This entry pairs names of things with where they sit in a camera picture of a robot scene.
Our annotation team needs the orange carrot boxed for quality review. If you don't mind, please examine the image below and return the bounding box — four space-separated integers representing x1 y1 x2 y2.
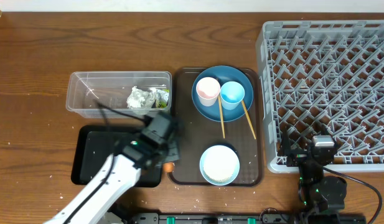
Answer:
162 162 174 173

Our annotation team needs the wooden chopstick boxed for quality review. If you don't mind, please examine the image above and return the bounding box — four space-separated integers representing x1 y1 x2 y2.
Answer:
241 100 256 140
218 94 225 139

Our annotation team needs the green white wrapper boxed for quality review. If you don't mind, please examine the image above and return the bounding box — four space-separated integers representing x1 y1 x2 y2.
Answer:
150 88 169 108

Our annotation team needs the light blue bowl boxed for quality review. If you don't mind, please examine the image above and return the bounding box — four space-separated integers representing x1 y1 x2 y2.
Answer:
199 144 241 187

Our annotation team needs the white rice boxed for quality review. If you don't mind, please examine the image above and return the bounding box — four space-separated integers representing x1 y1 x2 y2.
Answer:
202 146 237 183

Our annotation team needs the white napkin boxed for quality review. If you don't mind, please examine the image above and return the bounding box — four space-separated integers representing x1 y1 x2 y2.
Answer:
126 86 156 110

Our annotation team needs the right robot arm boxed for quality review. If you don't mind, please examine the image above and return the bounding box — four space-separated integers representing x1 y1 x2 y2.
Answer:
279 126 347 224

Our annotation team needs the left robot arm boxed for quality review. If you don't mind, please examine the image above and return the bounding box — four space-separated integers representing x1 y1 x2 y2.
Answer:
47 133 179 224

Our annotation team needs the grey plastic dishwasher rack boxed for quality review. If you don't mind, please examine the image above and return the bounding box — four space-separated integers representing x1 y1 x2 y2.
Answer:
256 20 384 174

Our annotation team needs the brown serving tray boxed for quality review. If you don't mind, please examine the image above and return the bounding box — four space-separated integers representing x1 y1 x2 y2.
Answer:
168 68 264 187

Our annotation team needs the light blue cup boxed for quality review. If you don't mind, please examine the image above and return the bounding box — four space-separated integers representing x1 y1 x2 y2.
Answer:
220 82 245 110

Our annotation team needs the black plastic tray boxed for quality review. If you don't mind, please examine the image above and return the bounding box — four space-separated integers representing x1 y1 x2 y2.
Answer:
71 125 162 188

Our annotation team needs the pink cup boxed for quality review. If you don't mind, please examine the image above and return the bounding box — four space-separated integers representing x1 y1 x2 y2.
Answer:
196 77 221 106

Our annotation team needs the dark blue plate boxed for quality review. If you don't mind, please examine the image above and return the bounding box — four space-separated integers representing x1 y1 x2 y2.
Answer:
192 65 254 122

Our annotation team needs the clear plastic bin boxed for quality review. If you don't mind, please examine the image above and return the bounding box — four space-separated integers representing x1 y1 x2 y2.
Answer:
66 71 172 118

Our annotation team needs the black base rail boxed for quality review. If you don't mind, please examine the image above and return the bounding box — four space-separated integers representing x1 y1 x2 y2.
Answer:
125 213 366 224

